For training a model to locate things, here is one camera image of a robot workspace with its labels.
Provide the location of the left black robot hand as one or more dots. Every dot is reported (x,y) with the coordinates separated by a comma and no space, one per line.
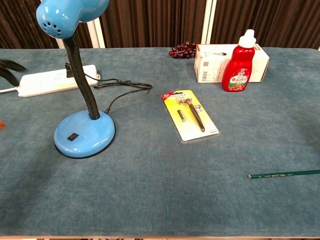
(8,72)

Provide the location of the blue gooseneck desk lamp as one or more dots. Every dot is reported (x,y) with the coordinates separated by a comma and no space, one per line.
(82,130)

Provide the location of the white power strip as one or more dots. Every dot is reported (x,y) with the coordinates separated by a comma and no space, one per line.
(45,81)

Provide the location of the brown pleated curtain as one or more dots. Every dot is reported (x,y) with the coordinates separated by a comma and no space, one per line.
(155,22)

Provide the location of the blue-grey table cloth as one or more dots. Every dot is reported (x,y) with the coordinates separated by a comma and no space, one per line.
(160,162)

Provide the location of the dark red grape bunch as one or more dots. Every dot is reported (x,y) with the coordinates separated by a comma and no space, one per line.
(183,51)

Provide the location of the razor in blister pack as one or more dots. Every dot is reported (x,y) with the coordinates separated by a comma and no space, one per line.
(189,115)

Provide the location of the white cardboard box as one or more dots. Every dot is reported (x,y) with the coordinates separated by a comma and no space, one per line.
(212,62)

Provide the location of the red ketchup squeeze bottle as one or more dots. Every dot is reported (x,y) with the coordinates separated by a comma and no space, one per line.
(239,67)

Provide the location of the green pencil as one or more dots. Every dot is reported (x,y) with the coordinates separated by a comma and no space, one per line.
(282,174)

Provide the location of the white window frame post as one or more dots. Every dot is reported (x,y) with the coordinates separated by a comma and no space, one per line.
(96,35)
(209,21)

